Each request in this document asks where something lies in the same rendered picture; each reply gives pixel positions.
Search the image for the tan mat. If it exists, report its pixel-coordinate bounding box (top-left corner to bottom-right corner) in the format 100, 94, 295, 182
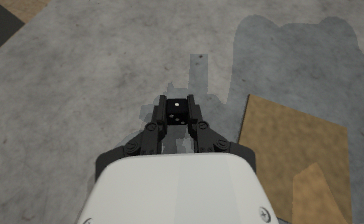
237, 94, 353, 224

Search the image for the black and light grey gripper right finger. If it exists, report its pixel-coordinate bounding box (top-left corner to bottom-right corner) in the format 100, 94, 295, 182
187, 95, 257, 176

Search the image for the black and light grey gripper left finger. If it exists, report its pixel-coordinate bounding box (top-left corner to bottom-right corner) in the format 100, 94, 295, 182
95, 95, 168, 182

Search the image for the black die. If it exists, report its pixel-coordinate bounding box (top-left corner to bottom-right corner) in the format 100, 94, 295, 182
166, 98, 188, 125

